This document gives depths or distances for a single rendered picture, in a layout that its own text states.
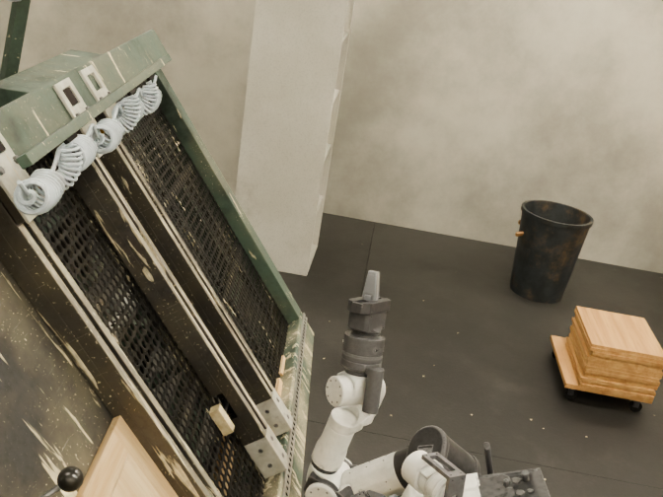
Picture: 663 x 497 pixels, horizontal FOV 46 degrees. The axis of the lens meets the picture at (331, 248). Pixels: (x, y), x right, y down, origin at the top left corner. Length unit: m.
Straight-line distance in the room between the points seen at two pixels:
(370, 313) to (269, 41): 3.78
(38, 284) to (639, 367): 3.75
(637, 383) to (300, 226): 2.41
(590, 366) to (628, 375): 0.22
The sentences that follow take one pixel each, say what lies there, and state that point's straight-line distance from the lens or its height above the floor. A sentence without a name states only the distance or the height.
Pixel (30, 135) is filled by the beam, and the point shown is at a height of 1.86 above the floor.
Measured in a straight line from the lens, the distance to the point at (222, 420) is 2.12.
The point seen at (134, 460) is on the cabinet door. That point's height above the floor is 1.29.
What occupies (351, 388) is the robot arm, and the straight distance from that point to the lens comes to 1.68.
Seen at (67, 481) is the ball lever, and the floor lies 1.53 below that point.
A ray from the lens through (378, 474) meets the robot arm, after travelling 1.77.
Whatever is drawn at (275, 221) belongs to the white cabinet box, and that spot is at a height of 0.37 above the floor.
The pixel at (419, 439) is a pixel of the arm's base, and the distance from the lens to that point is 1.72.
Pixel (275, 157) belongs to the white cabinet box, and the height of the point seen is 0.83.
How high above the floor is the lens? 2.34
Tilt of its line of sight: 22 degrees down
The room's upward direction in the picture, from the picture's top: 9 degrees clockwise
